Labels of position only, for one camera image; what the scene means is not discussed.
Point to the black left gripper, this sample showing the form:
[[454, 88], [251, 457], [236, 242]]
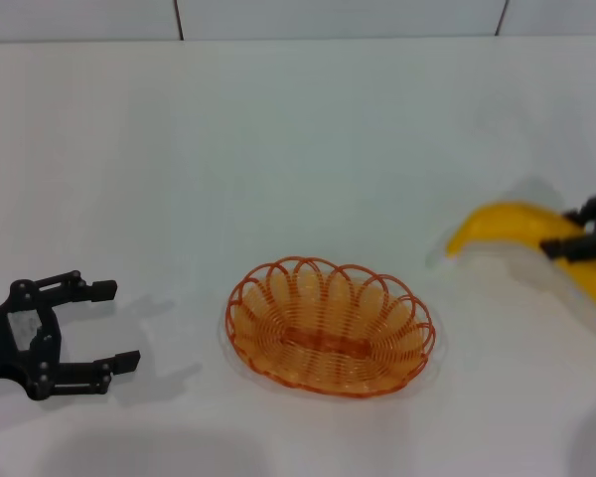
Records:
[[0, 348]]

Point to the yellow banana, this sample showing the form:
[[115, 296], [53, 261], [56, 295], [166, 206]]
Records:
[[506, 223]]

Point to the orange woven oval basket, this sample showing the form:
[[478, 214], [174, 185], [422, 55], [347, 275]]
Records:
[[328, 343]]

